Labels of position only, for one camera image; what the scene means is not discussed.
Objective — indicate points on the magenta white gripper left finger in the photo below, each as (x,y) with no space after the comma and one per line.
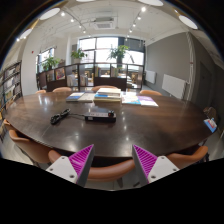
(74,168)

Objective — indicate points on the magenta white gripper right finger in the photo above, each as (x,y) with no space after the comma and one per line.
(149,167)

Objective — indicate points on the brown leather near chair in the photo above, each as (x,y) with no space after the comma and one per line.
(108,173)

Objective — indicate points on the brown leather chair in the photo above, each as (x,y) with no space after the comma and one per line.
(108,173)
(181,161)
(35,151)

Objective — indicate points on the brown leather right chair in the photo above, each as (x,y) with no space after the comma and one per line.
(181,161)

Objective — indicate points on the brown leather left chair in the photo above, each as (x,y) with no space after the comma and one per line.
(35,151)

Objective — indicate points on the dark oval wooden table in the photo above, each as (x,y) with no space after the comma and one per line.
(48,118)

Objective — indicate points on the black power strip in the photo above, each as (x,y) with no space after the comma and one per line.
(99,117)

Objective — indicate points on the blue open book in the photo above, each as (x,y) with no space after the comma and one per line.
(80,97)

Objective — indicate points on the purple blue magazine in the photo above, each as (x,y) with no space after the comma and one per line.
(139,100)

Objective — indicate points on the blue booklet at table edge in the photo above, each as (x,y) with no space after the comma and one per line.
(210,123)

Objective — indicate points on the stack of books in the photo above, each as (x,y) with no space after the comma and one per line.
(108,94)

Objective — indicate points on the dark shelving unit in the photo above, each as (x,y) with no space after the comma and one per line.
(80,76)

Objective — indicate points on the potted plant left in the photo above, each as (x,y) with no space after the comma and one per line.
(50,63)

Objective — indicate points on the potted plant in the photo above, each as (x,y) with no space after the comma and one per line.
(118,53)
(50,63)
(78,56)

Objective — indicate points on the potted plant centre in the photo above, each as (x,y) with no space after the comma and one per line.
(78,56)

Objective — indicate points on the potted plant right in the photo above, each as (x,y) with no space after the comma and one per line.
(118,53)

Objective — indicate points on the ceiling air conditioner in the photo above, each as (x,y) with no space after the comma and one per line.
(104,23)

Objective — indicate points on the white wall radiator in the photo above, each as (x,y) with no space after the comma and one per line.
(174,86)

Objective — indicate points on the left wall bookshelf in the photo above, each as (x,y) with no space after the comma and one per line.
(10,85)

